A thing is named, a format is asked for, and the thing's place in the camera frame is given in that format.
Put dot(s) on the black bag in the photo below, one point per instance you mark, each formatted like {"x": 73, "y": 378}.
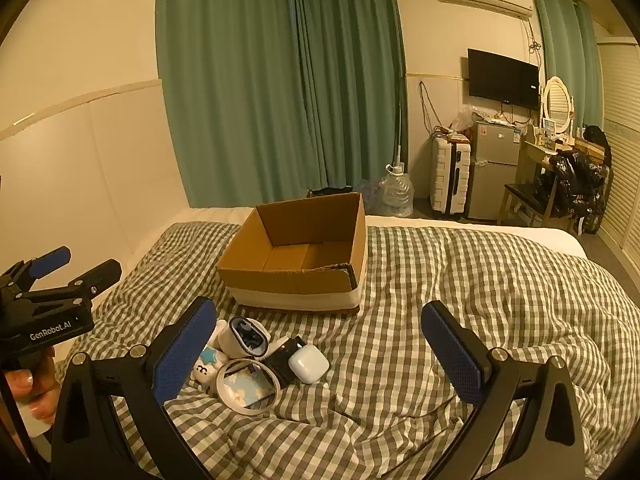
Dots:
{"x": 330, "y": 191}

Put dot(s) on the black pouch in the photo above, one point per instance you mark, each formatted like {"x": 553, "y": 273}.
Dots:
{"x": 277, "y": 362}

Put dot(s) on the black wall television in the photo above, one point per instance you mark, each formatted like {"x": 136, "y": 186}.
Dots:
{"x": 502, "y": 77}

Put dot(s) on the white louvered wardrobe doors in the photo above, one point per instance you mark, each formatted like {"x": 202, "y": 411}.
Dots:
{"x": 622, "y": 160}

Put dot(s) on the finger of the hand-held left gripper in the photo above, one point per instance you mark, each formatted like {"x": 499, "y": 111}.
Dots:
{"x": 95, "y": 275}
{"x": 50, "y": 259}

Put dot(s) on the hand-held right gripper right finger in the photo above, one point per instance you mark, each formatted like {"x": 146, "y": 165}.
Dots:
{"x": 452, "y": 355}

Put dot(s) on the clear plastic packet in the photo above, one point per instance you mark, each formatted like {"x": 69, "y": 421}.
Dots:
{"x": 245, "y": 387}

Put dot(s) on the black jacket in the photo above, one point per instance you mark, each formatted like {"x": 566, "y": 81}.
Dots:
{"x": 575, "y": 185}

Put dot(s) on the cardboard box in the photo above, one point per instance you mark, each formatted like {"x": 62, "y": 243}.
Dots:
{"x": 300, "y": 280}

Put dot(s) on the white bag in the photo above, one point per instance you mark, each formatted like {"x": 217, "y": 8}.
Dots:
{"x": 307, "y": 362}

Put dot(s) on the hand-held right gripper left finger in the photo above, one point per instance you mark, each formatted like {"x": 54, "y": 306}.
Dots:
{"x": 182, "y": 355}

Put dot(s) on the wooden dressing table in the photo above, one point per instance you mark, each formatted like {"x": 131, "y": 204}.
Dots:
{"x": 537, "y": 152}

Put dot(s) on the white suitcase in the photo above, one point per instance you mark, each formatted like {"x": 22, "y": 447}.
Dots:
{"x": 447, "y": 175}

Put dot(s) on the crumpled bluish plastic bag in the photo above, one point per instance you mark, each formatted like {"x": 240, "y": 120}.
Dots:
{"x": 370, "y": 192}

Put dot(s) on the dark wooden chair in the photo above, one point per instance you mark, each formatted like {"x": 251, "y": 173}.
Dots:
{"x": 525, "y": 195}

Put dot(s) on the grey checked blanket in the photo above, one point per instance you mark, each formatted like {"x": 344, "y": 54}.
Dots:
{"x": 400, "y": 285}

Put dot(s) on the wide green curtain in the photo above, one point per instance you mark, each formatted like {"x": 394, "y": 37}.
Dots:
{"x": 225, "y": 85}

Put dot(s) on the large clear water bottle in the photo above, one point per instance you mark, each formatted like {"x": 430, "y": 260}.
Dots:
{"x": 397, "y": 192}

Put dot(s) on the person's left hand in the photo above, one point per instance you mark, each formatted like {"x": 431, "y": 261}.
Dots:
{"x": 32, "y": 392}

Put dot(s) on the narrow green curtain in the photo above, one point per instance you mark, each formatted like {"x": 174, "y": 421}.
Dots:
{"x": 560, "y": 50}

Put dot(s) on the small grey fridge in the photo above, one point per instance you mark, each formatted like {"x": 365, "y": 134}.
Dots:
{"x": 492, "y": 170}

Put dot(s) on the black handbag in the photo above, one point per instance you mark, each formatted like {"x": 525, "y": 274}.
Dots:
{"x": 597, "y": 140}

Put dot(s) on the clear plastic bag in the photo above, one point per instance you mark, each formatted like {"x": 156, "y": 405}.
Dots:
{"x": 462, "y": 120}

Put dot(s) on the white oval mirror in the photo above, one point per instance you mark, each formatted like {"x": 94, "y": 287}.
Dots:
{"x": 557, "y": 102}

